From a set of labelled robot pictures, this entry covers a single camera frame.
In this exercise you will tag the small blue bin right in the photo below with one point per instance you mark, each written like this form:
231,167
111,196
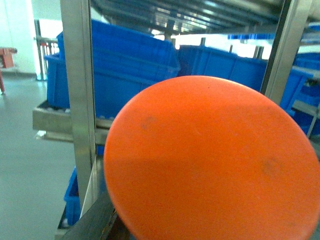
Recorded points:
309,93

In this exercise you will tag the stainless steel rack frame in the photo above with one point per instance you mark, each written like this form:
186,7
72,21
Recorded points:
89,132

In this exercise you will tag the red metal workbench frame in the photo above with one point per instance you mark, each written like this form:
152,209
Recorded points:
6,57

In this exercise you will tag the blue plastic crate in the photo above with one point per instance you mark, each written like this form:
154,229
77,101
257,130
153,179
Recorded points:
207,61
125,62

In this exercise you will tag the left blue plastic crate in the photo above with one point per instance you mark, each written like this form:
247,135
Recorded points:
125,62

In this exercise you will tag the orange cylindrical capacitor 4680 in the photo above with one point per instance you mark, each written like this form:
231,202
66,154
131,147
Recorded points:
204,158

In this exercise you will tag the right blue plastic crate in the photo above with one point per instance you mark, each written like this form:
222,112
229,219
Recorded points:
207,61

